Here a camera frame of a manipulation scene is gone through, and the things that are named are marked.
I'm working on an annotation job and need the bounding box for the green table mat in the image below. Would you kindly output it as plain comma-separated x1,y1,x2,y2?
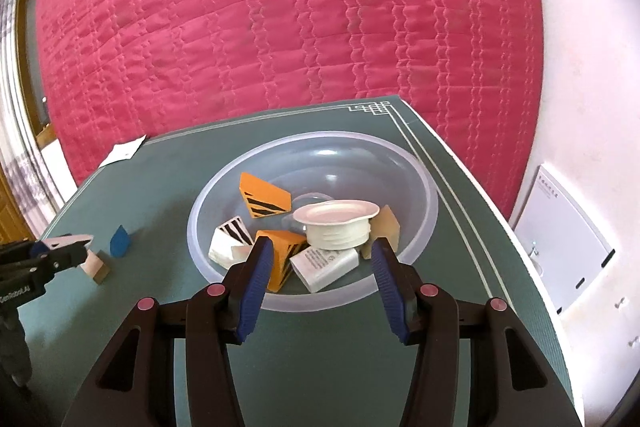
15,94,586,427

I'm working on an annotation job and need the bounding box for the white paper sheet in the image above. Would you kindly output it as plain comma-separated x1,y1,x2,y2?
98,134,147,168

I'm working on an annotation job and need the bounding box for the white curtain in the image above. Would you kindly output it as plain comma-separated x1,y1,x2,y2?
0,0,66,218

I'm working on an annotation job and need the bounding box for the white power adapter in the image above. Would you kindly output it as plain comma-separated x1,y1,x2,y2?
290,247,361,294

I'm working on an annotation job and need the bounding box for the blue wooden block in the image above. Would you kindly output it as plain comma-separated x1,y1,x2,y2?
109,225,133,258

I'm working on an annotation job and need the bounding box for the white round plastic fixture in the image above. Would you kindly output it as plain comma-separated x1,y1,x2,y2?
292,200,381,250

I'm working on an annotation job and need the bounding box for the orange striped wedge block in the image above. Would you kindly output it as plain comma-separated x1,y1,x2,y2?
256,229,307,293
239,172,292,222

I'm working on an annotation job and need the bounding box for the red quilted blanket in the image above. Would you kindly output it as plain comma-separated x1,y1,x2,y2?
22,0,546,218

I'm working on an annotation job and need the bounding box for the beige wedge block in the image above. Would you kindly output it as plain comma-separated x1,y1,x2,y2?
370,204,402,253

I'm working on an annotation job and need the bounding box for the wooden door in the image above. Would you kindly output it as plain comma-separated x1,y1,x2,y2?
0,167,43,248

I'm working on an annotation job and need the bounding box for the clear plastic basin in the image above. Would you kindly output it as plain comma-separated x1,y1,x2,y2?
186,130,439,313

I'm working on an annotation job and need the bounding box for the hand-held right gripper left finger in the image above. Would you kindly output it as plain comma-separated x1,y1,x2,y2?
60,237,276,427

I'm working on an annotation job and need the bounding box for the beige wooden block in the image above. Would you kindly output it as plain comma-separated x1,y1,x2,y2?
80,248,112,285

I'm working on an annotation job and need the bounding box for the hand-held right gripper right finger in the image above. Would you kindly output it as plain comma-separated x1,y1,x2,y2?
370,237,583,427

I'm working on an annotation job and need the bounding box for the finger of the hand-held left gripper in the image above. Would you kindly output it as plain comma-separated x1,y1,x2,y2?
0,234,94,260
0,246,91,290

